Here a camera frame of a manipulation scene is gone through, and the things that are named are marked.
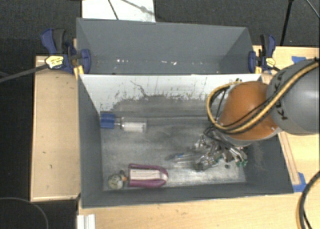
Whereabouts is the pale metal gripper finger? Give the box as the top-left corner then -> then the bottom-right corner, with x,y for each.
187,139 -> 209,153
164,152 -> 201,164

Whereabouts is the grey metal bin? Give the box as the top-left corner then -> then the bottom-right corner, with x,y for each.
75,17 -> 295,209

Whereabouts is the clear plastic bottle blue cap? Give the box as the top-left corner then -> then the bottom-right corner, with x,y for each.
99,112 -> 148,133

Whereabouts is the small round grey toy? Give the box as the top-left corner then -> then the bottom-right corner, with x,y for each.
107,170 -> 128,190

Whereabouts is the pale wood board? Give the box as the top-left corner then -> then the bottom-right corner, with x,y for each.
29,55 -> 82,203

